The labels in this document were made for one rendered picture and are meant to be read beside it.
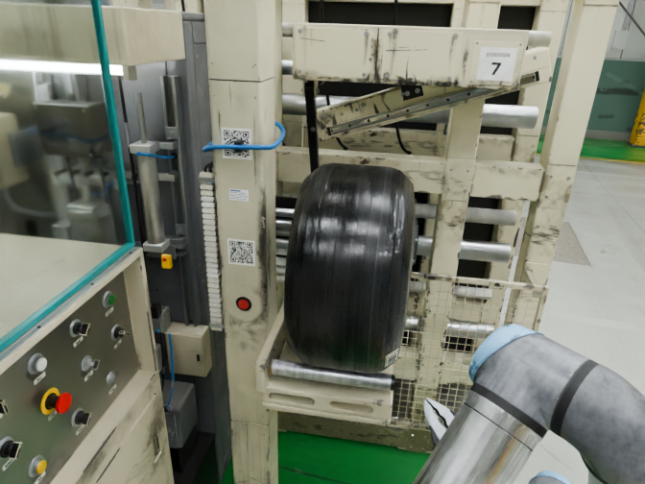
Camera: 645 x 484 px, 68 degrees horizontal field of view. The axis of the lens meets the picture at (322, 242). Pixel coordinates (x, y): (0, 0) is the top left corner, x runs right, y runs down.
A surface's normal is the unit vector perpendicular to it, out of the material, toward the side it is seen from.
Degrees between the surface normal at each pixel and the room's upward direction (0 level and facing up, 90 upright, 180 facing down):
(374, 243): 52
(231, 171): 90
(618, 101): 90
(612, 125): 90
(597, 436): 80
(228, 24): 90
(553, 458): 0
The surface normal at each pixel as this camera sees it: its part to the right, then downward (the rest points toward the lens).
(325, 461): 0.03, -0.91
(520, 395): -0.22, -0.30
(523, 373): -0.50, -0.44
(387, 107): -0.16, 0.40
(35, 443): 0.99, 0.09
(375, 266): -0.12, -0.09
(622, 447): -0.28, 0.13
